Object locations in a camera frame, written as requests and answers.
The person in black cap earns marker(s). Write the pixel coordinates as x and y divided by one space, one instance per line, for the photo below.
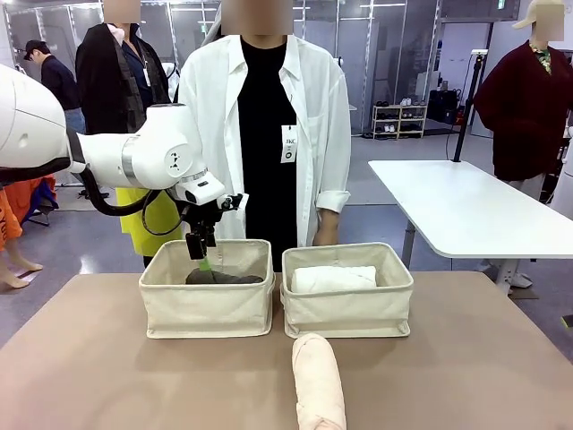
58 85

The beige hat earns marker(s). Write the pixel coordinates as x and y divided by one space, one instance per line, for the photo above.
526 18

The white name badge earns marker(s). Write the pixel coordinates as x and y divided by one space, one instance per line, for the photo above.
289 144

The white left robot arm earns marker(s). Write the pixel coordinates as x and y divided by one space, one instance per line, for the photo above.
147 157

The mannequin feet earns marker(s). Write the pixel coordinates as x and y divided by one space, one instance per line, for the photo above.
18 269

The black tripod stand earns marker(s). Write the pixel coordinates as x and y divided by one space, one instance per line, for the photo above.
467 103

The pink rolled towel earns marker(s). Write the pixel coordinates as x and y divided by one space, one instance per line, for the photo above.
318 385

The beige fabric basket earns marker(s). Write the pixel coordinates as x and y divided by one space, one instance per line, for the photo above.
349 311
206 309

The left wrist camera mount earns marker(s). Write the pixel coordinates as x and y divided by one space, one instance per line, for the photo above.
235 202

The grey towel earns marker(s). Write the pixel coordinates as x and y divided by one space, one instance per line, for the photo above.
233 278

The white side table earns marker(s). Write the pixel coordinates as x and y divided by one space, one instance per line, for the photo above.
470 206

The wooden shoe rack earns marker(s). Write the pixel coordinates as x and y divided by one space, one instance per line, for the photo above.
398 121

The yellow green apron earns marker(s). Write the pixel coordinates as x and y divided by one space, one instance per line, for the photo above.
156 219

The mannequin in red cardigan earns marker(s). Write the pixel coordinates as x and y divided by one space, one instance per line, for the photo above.
524 121

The white sneaker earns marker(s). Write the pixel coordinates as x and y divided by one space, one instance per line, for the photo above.
521 280

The person in white coat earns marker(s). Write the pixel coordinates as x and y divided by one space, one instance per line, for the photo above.
210 112

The black equipment case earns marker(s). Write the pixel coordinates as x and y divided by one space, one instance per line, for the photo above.
443 103

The orange cloth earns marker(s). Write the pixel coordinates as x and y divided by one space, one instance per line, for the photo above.
31 197

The white towel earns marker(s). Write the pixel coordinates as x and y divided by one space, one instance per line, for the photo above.
336 277

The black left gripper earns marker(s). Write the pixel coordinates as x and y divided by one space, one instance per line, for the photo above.
201 217

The person's left forearm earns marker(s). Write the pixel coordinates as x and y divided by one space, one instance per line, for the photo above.
327 224

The person in dark jacket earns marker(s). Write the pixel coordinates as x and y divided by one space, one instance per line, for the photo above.
103 89

